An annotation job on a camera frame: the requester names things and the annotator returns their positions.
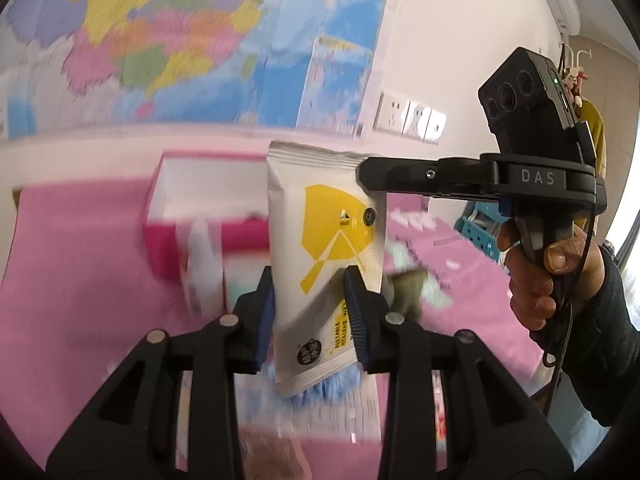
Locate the white wall socket panel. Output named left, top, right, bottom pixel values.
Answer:
left=424, top=107, right=447, bottom=144
left=372, top=91, right=408, bottom=133
left=404, top=100, right=427, bottom=138

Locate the colourful wall map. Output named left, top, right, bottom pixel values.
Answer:
left=0, top=0, right=397, bottom=140

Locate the blue fluffy cloth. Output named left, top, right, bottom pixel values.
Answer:
left=287, top=364, right=364, bottom=409

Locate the white translucent object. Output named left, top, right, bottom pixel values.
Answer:
left=184, top=219, right=227, bottom=317

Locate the green plush toy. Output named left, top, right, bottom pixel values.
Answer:
left=389, top=270, right=432, bottom=319

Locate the blue perforated plastic basket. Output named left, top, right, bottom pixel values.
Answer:
left=457, top=202, right=512, bottom=264

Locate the yellow hanging garment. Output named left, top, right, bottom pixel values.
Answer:
left=577, top=100, right=607, bottom=177

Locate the pink cardboard box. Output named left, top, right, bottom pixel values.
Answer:
left=142, top=152, right=275, bottom=282

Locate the white coat hook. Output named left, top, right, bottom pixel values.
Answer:
left=556, top=42, right=594, bottom=107

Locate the person's right hand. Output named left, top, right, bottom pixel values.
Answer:
left=497, top=220, right=607, bottom=333

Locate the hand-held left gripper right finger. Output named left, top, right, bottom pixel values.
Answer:
left=342, top=266, right=573, bottom=480

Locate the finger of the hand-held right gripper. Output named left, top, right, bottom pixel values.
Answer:
left=359, top=155, right=501, bottom=202

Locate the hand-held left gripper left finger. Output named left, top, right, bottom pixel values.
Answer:
left=45, top=265, right=276, bottom=480

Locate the white yellow wipes packet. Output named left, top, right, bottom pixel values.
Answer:
left=266, top=141, right=387, bottom=398

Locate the white blue packet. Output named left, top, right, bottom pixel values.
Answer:
left=345, top=377, right=384, bottom=442

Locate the pink floral bedsheet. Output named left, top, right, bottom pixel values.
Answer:
left=0, top=180, right=558, bottom=480

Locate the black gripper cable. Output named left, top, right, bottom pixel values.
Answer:
left=542, top=120, right=602, bottom=413

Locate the person's right forearm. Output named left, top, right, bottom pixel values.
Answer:
left=530, top=247, right=640, bottom=427

